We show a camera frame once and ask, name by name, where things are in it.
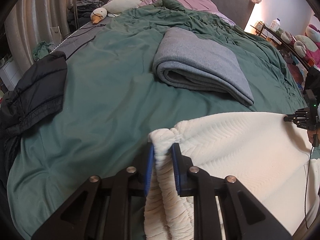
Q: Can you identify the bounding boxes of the cream white knit pants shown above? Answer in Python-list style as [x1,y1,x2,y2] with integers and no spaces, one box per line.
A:
[144,112,319,239]

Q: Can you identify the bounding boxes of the person right hand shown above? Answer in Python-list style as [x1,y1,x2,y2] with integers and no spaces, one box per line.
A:
[307,130,316,144]

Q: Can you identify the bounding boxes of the pink bear plush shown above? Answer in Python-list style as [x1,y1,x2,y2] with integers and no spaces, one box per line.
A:
[280,24,320,67]

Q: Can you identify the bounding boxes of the white plastic bottle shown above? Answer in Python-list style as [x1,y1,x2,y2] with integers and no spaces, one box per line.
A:
[269,18,280,32]

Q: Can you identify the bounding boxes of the green bed duvet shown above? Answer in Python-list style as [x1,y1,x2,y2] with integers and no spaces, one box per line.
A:
[7,0,305,239]

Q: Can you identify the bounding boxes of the black jacket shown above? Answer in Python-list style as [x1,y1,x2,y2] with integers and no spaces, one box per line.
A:
[1,51,67,174]

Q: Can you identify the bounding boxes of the folded grey blue garment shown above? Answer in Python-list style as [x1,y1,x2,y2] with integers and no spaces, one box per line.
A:
[152,27,254,106]

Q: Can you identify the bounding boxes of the pink pillow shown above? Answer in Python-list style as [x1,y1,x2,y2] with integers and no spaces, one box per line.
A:
[177,0,219,13]

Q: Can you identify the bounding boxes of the white duck plush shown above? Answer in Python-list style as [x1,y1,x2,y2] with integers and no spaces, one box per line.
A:
[91,8,107,24]

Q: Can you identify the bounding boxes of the beige curtain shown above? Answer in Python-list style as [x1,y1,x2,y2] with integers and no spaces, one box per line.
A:
[4,0,72,72]

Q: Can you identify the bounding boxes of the black cable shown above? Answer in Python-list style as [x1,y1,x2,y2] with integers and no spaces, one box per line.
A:
[304,146,316,230]

